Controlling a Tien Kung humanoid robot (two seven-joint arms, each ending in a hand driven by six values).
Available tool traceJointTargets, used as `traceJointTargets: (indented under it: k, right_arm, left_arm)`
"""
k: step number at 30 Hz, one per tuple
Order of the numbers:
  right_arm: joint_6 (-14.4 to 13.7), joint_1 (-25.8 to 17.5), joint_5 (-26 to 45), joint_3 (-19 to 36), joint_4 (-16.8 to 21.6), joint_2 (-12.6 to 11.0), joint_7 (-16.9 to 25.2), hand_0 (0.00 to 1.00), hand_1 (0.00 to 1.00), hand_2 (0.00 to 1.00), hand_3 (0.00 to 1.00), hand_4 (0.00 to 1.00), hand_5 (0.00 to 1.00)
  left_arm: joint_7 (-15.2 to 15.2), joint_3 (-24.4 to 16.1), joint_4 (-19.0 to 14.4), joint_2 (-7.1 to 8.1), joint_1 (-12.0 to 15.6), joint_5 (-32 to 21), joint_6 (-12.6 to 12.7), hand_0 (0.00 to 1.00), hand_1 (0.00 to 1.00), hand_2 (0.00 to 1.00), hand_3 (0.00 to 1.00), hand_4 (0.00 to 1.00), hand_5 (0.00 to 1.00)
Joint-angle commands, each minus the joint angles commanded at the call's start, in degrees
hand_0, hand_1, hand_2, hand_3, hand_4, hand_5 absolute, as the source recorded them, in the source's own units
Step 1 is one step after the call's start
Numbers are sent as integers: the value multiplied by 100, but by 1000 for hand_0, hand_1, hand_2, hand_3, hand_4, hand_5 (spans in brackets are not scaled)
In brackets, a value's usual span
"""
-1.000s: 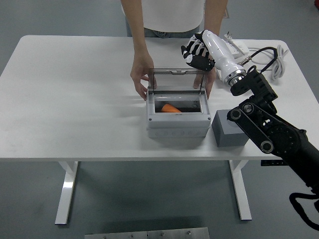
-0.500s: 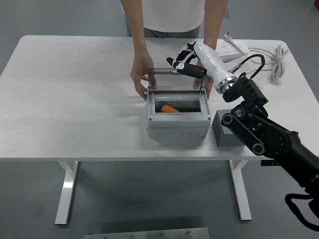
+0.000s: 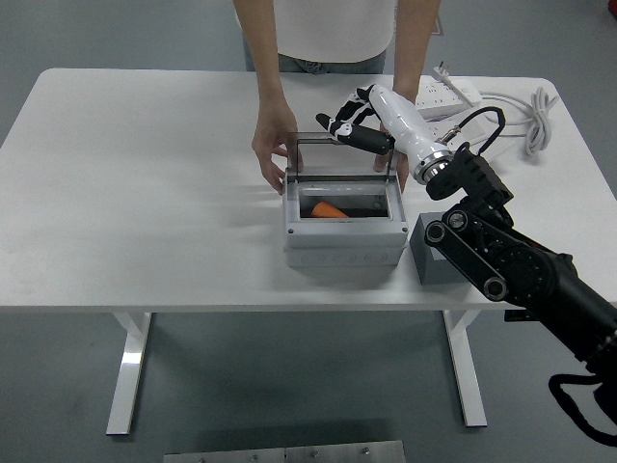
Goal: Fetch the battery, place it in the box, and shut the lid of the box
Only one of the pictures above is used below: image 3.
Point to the person's left hand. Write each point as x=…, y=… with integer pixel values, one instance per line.
x=404, y=171

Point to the person's right hand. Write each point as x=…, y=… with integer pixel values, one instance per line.
x=271, y=130

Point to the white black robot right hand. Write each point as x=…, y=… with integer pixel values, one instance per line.
x=400, y=120

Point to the transparent hinged box lid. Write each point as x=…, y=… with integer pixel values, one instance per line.
x=337, y=159

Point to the orange cylindrical battery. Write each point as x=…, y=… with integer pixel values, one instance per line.
x=328, y=211

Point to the grey electrical enclosure box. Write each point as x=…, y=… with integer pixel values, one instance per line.
x=344, y=238

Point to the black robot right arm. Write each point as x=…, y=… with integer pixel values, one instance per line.
x=511, y=260

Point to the person's left forearm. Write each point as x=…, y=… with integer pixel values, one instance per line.
x=410, y=48

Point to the person's right forearm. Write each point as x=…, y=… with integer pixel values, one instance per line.
x=267, y=53

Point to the grey cube battery holder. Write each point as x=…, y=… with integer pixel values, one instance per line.
x=429, y=267

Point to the white power strip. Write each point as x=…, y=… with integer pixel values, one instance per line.
x=443, y=96

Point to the person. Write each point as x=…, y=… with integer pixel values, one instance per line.
x=332, y=29

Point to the black table control panel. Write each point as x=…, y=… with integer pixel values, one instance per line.
x=513, y=316

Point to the white table leg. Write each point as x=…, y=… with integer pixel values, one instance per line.
x=129, y=371
x=466, y=371

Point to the grey metal plate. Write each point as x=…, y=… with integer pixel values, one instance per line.
x=284, y=453

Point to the white square switch panel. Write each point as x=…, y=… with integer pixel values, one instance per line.
x=474, y=126

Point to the white wide switch panel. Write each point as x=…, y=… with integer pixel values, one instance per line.
x=501, y=147

